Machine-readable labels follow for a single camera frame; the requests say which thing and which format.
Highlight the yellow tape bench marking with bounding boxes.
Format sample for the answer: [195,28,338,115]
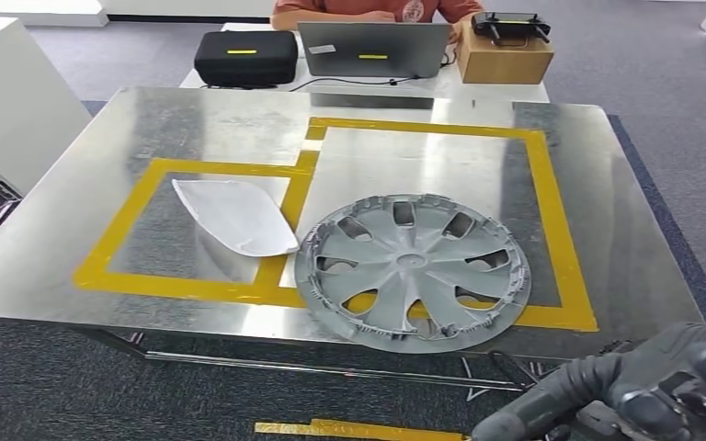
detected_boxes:
[73,117,599,333]

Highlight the stainless steel workbench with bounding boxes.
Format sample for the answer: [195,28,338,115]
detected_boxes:
[0,85,704,403]

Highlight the white table steel legs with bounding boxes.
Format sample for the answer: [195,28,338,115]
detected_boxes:
[0,15,94,269]

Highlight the black remote controller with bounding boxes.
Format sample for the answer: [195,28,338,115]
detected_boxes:
[472,12,552,47]

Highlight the grey laptop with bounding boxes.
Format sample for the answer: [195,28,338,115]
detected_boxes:
[296,21,453,79]

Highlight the black table cable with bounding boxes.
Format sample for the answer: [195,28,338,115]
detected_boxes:
[289,73,421,94]

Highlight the white curved plastic part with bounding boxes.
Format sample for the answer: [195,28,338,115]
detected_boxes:
[171,177,301,259]

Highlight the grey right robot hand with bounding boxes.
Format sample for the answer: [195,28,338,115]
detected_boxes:
[470,322,706,441]

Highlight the grey plastic wheel hubcap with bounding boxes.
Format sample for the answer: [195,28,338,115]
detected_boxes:
[293,193,532,356]

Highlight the yellow floor tape marking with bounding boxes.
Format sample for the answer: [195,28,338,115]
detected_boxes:
[254,418,470,441]

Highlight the brown cardboard box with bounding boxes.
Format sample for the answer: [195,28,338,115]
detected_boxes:
[455,21,555,85]

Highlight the black zip carry case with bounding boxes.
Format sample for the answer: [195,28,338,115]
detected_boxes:
[193,30,300,88]

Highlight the person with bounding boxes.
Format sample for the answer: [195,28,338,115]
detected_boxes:
[269,0,485,31]

